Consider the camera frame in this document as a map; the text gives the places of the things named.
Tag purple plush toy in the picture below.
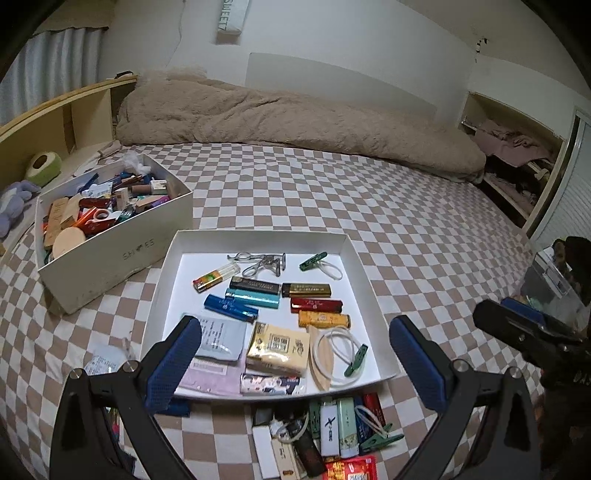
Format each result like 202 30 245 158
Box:
0 181 42 238

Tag white wall hanging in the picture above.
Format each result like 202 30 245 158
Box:
216 0 250 34

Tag green clip with white cord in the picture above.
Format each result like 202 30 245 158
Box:
314 327 370 384

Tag pile of cosmetics and sundries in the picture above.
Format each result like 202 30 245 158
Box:
41 157 185 264

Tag carved wooden block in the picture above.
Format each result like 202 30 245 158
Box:
44 198 70 250

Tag green clip with pale loop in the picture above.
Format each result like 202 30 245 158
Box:
358 406 404 453

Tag green tape roll toy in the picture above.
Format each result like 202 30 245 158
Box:
25 151 63 188

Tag light green lighter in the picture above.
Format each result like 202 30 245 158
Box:
336 397 360 457

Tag gold lighter with black cap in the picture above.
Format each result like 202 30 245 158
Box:
281 282 332 298

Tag checkered bed sheet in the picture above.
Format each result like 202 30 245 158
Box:
0 141 555 480

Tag pink folded clothes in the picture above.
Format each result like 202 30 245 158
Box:
473 119 557 167

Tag teal lighter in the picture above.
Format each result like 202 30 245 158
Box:
225 288 281 310

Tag silver eyelash curler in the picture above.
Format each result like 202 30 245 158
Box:
226 251 287 278

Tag clear lighter with orange label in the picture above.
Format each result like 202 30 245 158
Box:
193 264 241 294

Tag cream shoe box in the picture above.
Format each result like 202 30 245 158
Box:
36 153 194 315

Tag white cable coil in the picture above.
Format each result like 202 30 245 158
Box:
272 413 310 441

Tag white lighter with black print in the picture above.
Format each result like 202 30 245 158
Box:
320 401 342 457

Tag cream bedside shelf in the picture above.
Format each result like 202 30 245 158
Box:
0 74 138 195

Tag white curtain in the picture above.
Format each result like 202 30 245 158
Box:
0 28 102 125

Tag white plastic packet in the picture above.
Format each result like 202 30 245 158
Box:
83 342 139 377

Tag small white box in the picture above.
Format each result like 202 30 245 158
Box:
252 425 280 478

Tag beige curtain valance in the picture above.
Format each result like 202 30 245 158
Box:
34 0 114 35

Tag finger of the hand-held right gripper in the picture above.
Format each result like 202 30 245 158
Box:
500 296 578 331
472 299 586 357

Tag gold tissue pack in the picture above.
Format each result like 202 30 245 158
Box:
246 322 311 376

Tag dark brown object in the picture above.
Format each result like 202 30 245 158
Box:
551 235 591 305

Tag shallow white cardboard tray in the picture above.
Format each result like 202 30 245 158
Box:
147 229 402 401

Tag cream wall closet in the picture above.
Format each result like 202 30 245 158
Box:
459 90 573 238

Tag green clip with white loop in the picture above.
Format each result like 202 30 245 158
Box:
299 251 343 280

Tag beige fluffy blanket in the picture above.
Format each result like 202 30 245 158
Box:
115 68 486 183

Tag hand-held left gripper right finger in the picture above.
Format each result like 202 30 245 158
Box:
389 316 542 480

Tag pink packet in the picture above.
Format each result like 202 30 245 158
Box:
178 357 247 397

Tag clear plastic box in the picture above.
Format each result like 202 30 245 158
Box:
522 247 578 305

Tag light blue foil packet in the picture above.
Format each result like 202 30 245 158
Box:
194 315 247 361

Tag dark red lighter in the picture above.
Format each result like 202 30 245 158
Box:
362 392 386 428

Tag white slatted closet door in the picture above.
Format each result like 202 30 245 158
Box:
531 106 591 259

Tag person's right forearm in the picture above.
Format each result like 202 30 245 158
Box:
531 388 591 480

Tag crumpled white tissue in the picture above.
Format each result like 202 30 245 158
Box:
121 152 148 174

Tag leaf-shaped wooden piece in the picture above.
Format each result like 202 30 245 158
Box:
307 325 340 392

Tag round beige powder puff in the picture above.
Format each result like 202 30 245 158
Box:
52 226 87 259

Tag small printed sachet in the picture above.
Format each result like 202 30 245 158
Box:
240 373 307 397

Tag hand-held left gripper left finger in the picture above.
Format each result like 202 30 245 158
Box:
50 315 204 480

